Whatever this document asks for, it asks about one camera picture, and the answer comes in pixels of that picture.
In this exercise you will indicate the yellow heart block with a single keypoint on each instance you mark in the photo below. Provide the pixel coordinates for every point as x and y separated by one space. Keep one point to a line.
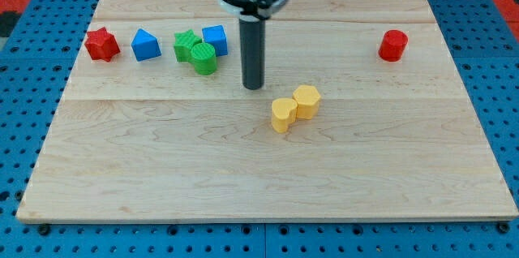
283 113

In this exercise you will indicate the yellow hexagon block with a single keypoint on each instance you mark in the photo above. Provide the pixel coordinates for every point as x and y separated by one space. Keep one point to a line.
308 100

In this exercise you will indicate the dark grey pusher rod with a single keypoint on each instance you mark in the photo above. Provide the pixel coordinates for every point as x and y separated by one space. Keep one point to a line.
252 48

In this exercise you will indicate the green cylinder block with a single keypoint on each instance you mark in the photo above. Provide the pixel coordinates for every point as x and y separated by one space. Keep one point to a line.
203 58

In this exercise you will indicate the blue cube block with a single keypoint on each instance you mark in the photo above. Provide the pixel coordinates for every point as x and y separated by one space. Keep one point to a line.
215 36

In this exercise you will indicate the light wooden board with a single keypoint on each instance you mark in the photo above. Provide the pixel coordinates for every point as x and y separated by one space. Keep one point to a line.
155 142

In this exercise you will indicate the green star block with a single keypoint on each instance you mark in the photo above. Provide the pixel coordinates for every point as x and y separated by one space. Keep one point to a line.
184 42

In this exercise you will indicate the blue triangle block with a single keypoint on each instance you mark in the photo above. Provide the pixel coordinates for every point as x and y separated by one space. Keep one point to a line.
145 46

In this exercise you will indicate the red cylinder block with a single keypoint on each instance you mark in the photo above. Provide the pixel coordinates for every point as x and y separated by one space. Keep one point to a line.
393 45

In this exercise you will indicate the red star block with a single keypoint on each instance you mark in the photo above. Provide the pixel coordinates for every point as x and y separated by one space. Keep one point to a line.
101 45

